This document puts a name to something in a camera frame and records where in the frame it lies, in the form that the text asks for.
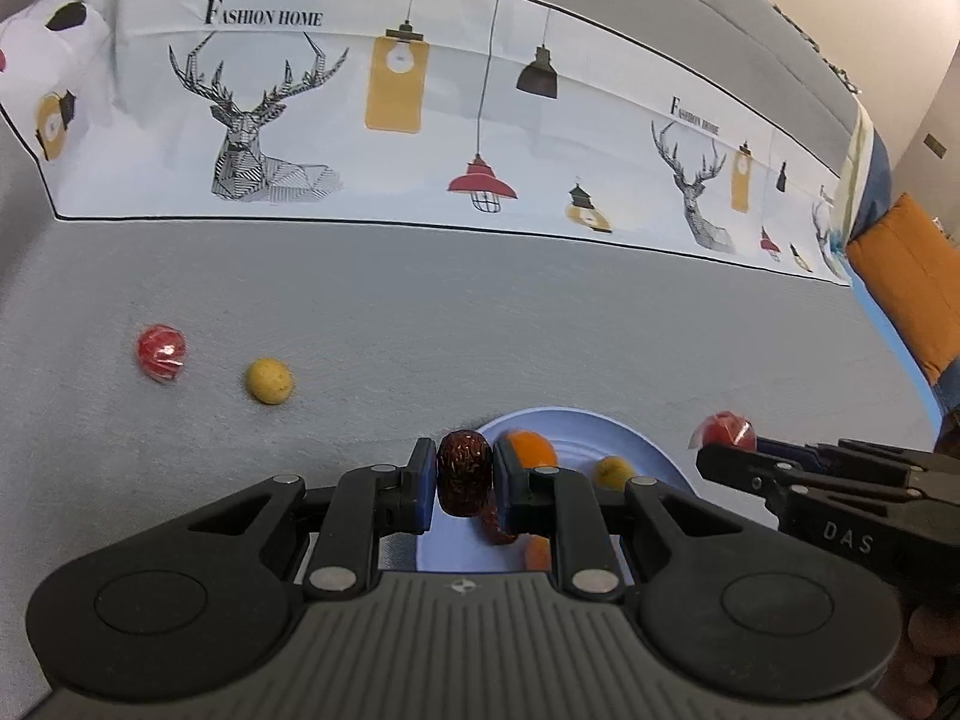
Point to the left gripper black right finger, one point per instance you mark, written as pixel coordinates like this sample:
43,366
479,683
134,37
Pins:
560,505

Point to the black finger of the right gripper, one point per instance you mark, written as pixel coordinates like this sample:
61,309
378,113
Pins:
775,472
859,460

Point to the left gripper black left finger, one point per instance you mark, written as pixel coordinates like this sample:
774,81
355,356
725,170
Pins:
352,517

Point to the red fruit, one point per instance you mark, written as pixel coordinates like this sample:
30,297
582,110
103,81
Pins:
161,352
725,428

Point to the bare orange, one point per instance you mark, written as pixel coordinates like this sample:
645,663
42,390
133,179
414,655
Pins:
537,554

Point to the yellow-green fruit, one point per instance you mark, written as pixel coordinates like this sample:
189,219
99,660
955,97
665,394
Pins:
269,381
612,473

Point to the dark red jujube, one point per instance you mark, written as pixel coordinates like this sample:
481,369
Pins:
491,525
465,466

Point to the right hand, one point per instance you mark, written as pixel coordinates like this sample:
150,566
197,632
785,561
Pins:
907,687

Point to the orange cushion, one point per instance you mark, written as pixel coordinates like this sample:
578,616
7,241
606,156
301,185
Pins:
911,271

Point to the printed deer sofa cover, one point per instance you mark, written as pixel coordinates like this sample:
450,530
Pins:
504,115

